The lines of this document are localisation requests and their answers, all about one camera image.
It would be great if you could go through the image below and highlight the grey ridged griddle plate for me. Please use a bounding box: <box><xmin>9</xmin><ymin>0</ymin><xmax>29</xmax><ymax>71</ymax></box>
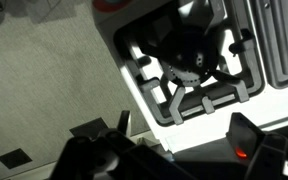
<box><xmin>251</xmin><ymin>0</ymin><xmax>288</xmax><ymax>89</ymax></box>

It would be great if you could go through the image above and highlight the red round stove knob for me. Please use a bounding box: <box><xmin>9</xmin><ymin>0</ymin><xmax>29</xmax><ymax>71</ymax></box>
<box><xmin>92</xmin><ymin>0</ymin><xmax>132</xmax><ymax>12</ymax></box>

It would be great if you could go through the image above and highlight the black round stove burner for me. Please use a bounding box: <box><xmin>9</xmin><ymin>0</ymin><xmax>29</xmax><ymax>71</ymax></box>
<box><xmin>158</xmin><ymin>26</ymin><xmax>219</xmax><ymax>87</ymax></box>

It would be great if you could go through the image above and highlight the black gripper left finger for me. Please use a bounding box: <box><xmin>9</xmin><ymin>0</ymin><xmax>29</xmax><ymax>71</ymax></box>
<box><xmin>117</xmin><ymin>110</ymin><xmax>131</xmax><ymax>137</ymax></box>

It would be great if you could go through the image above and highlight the white toy stove top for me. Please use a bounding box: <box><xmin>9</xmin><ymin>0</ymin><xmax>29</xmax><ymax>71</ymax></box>
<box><xmin>91</xmin><ymin>0</ymin><xmax>288</xmax><ymax>152</ymax></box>

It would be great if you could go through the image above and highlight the grey toy microwave oven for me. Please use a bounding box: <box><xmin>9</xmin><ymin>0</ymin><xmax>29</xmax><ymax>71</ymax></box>
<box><xmin>135</xmin><ymin>120</ymin><xmax>288</xmax><ymax>180</ymax></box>

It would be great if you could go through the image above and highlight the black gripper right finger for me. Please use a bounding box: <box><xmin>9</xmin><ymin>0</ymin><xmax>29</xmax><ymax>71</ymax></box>
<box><xmin>226</xmin><ymin>112</ymin><xmax>265</xmax><ymax>164</ymax></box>

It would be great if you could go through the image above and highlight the grey burner grate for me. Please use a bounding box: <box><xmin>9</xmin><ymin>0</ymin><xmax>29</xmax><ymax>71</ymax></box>
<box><xmin>114</xmin><ymin>0</ymin><xmax>263</xmax><ymax>126</ymax></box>

